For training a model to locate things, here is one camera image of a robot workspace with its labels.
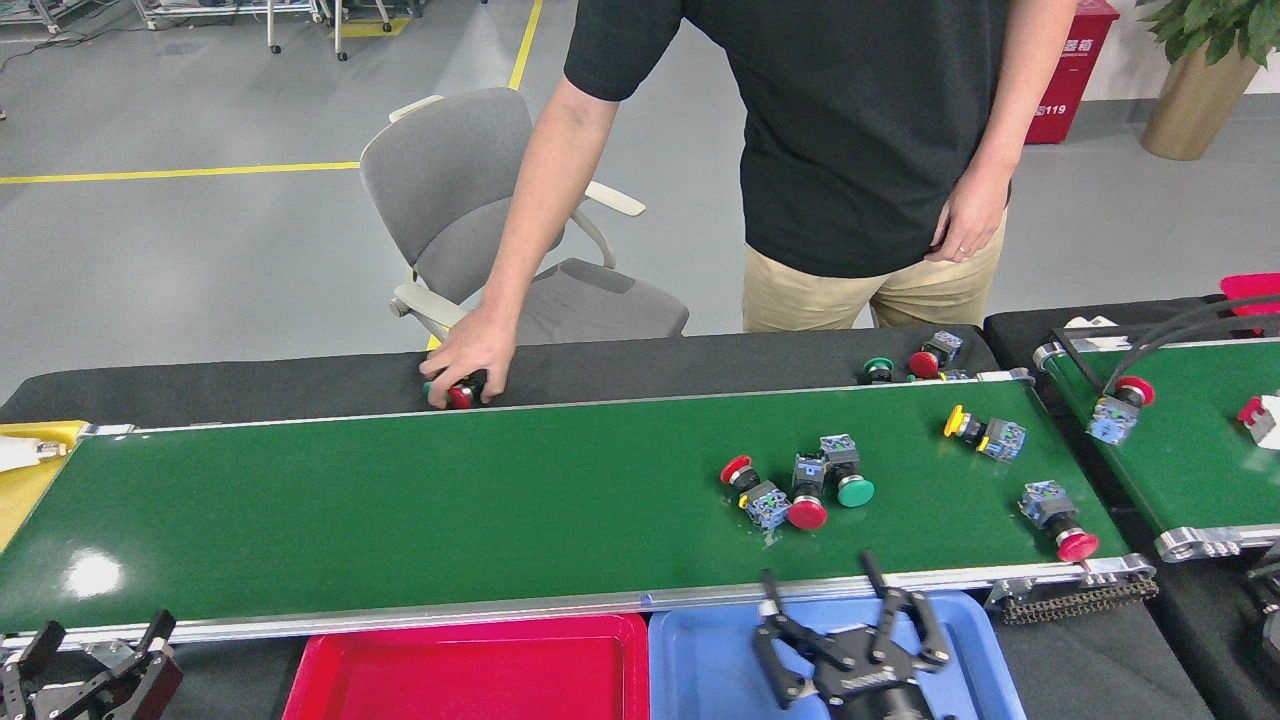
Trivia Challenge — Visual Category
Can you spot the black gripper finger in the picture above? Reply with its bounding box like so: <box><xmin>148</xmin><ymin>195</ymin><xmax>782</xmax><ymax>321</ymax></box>
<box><xmin>0</xmin><ymin>620</ymin><xmax>66</xmax><ymax>720</ymax></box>
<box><xmin>70</xmin><ymin>610</ymin><xmax>184</xmax><ymax>720</ymax></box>

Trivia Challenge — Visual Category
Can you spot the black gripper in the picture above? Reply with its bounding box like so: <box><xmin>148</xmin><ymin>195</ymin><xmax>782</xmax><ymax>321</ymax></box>
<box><xmin>752</xmin><ymin>548</ymin><xmax>953</xmax><ymax>720</ymax></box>

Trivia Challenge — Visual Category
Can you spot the yellow push button switch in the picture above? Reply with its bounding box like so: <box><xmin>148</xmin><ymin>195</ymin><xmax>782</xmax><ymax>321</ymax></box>
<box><xmin>943</xmin><ymin>404</ymin><xmax>1028</xmax><ymax>465</ymax></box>

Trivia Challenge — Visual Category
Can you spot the white circuit breaker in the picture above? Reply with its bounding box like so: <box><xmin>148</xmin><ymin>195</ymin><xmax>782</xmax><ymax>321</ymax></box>
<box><xmin>1238</xmin><ymin>393</ymin><xmax>1280</xmax><ymax>449</ymax></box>

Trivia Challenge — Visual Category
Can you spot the blue plastic tray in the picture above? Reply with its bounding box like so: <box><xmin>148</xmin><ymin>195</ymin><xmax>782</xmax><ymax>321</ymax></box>
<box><xmin>648</xmin><ymin>590</ymin><xmax>1028</xmax><ymax>720</ymax></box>

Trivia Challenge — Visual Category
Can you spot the white plastic part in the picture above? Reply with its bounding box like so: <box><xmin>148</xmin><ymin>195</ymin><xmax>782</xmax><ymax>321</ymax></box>
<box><xmin>0</xmin><ymin>435</ymin><xmax>69</xmax><ymax>473</ymax></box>

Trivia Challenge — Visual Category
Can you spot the red plastic tray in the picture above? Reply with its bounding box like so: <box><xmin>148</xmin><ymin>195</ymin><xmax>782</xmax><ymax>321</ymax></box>
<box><xmin>283</xmin><ymin>613</ymin><xmax>651</xmax><ymax>720</ymax></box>

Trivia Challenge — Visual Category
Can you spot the long green conveyor belt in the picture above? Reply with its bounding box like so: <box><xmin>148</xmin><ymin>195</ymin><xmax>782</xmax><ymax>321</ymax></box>
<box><xmin>0</xmin><ymin>368</ymin><xmax>1159</xmax><ymax>651</ymax></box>

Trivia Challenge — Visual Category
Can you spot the short green conveyor belt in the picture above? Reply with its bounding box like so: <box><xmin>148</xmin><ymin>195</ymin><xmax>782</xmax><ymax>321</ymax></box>
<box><xmin>1033</xmin><ymin>335</ymin><xmax>1280</xmax><ymax>563</ymax></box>

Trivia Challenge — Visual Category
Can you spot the person's right hand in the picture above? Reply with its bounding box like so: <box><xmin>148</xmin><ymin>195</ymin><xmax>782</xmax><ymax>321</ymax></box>
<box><xmin>418</xmin><ymin>305</ymin><xmax>518</xmax><ymax>411</ymax></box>

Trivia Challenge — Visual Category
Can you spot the person's left hand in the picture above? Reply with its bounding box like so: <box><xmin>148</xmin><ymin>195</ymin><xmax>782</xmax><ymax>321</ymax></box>
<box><xmin>925</xmin><ymin>165</ymin><xmax>1011</xmax><ymax>264</ymax></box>

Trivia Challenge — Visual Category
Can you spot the yellow plastic bin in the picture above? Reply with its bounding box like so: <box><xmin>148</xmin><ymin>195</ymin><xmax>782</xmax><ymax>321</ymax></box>
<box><xmin>0</xmin><ymin>420</ymin><xmax>89</xmax><ymax>551</ymax></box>

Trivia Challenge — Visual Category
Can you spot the person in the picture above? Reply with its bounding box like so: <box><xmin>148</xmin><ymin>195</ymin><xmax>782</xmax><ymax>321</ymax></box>
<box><xmin>418</xmin><ymin>0</ymin><xmax>1081</xmax><ymax>411</ymax></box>

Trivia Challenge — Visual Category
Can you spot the grey office chair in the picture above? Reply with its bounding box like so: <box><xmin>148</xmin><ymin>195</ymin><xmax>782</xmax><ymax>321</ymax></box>
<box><xmin>360</xmin><ymin>87</ymin><xmax>691</xmax><ymax>351</ymax></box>

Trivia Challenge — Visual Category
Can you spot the red plastic bin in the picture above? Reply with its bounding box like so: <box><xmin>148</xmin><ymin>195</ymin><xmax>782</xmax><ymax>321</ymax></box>
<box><xmin>1220</xmin><ymin>272</ymin><xmax>1280</xmax><ymax>336</ymax></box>

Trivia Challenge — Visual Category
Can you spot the red fire extinguisher cabinet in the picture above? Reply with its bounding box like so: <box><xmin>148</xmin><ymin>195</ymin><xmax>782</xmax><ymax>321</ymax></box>
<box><xmin>1025</xmin><ymin>0</ymin><xmax>1121</xmax><ymax>146</ymax></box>

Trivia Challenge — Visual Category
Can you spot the potted plant gold pot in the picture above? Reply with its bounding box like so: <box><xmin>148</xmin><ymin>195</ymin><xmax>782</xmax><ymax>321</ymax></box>
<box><xmin>1135</xmin><ymin>0</ymin><xmax>1280</xmax><ymax>161</ymax></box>

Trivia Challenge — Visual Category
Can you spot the black conveyor drive chain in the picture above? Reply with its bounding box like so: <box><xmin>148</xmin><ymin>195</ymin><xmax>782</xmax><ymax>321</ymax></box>
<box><xmin>985</xmin><ymin>575</ymin><xmax>1161</xmax><ymax>626</ymax></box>

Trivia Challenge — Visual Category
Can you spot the black conveyor guide bracket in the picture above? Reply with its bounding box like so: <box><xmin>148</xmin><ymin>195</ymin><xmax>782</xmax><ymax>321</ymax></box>
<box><xmin>1050</xmin><ymin>295</ymin><xmax>1280</xmax><ymax>396</ymax></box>

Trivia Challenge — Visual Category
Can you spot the black floor cable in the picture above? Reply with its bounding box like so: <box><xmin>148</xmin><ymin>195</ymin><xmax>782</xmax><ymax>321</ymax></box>
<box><xmin>0</xmin><ymin>20</ymin><xmax>136</xmax><ymax>73</ymax></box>

